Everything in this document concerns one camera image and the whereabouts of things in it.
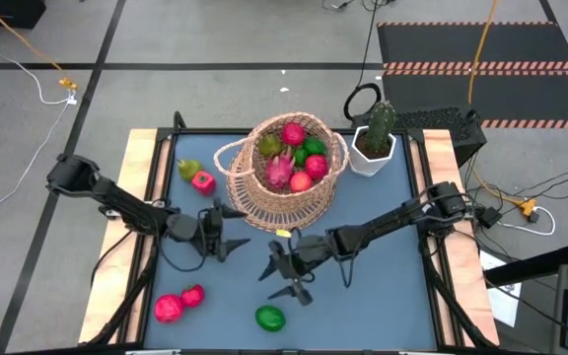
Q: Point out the orange-red round fruit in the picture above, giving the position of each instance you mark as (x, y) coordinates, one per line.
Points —
(301, 182)

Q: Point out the yellow-green pear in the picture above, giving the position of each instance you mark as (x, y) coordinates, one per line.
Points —
(189, 170)

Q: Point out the black power brick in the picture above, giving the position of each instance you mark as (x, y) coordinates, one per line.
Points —
(488, 217)

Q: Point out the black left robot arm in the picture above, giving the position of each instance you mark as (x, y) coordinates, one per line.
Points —
(116, 202)

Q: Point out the yellow power plug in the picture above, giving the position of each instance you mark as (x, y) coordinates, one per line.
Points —
(526, 206)

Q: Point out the green cactus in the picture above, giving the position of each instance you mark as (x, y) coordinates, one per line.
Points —
(380, 125)

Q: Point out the pink dragon fruit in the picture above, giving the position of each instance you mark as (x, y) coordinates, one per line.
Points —
(278, 172)

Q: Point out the small red fruit green stem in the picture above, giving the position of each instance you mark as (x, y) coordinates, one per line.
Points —
(192, 296)

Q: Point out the black diagonal frame strut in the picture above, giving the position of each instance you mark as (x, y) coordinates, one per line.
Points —
(124, 301)
(456, 302)

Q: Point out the small black adapter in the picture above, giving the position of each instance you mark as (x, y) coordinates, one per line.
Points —
(534, 217)

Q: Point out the black perforated computer case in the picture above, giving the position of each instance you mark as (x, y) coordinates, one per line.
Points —
(437, 118)

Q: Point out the black striped floor mat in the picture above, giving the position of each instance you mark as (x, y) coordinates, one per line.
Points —
(511, 93)
(461, 44)

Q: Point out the olive green fruit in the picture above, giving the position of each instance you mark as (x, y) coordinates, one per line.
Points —
(269, 146)

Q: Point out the white paper sheet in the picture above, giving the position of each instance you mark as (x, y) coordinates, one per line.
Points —
(503, 305)

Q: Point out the white plug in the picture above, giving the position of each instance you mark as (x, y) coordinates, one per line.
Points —
(71, 101)

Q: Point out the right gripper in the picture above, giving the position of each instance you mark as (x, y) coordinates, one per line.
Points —
(301, 256)

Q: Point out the woven wicker basket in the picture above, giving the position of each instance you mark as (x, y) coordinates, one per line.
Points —
(289, 204)

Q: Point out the yellow tape tag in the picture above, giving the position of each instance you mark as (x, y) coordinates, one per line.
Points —
(284, 233)

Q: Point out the black desk bar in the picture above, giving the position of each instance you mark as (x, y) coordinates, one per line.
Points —
(535, 263)

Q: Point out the black box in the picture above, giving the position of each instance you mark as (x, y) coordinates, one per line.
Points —
(3, 12)

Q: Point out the black table frame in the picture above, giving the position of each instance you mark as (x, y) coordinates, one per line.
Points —
(200, 131)

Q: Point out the black mount bracket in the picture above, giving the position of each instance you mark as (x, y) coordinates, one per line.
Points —
(179, 122)

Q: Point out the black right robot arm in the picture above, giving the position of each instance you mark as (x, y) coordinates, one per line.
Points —
(387, 219)

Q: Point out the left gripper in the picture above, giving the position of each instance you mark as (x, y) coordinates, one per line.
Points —
(210, 229)

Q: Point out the wooden table side board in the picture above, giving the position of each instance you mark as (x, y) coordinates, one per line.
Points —
(439, 153)
(133, 148)

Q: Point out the red blocky bell pepper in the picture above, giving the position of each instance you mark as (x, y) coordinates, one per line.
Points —
(204, 184)

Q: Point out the red plastic apple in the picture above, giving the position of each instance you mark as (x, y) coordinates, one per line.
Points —
(317, 167)
(293, 134)

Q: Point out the white hexagonal plant pot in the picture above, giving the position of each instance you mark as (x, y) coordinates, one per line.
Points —
(368, 165)

